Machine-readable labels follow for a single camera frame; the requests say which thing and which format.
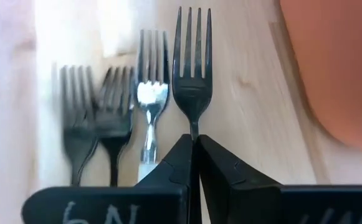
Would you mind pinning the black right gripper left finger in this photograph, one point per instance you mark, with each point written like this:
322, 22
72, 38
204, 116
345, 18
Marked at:
106, 205

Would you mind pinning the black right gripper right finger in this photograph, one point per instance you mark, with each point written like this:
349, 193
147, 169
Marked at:
261, 202

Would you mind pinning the black metal fork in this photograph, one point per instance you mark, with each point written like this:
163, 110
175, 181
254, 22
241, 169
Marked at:
78, 137
113, 124
192, 93

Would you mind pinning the orange plastic bin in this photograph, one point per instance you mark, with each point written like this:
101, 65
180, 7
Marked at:
339, 62

